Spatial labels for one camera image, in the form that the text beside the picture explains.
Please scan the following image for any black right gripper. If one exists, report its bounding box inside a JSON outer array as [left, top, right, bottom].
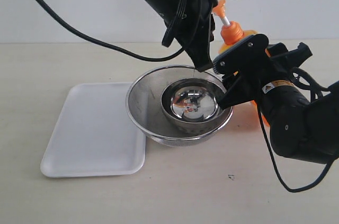
[[217, 42, 313, 109]]

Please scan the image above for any orange pump soap bottle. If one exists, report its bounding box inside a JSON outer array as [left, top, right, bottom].
[[211, 0, 271, 127]]

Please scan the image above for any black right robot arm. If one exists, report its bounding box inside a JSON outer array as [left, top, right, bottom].
[[213, 37, 338, 164]]

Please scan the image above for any small stainless steel bowl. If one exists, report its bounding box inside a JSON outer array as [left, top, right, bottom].
[[160, 78, 230, 133]]

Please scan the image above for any steel mesh colander basin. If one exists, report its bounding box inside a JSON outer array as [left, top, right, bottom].
[[126, 65, 234, 147]]

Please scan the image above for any white rectangular plastic tray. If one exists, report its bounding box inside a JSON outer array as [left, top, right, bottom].
[[40, 83, 146, 178]]

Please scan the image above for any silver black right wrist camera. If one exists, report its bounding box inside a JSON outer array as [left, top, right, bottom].
[[212, 34, 269, 75]]

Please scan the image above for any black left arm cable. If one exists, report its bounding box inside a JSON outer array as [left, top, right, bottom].
[[10, 0, 186, 62]]

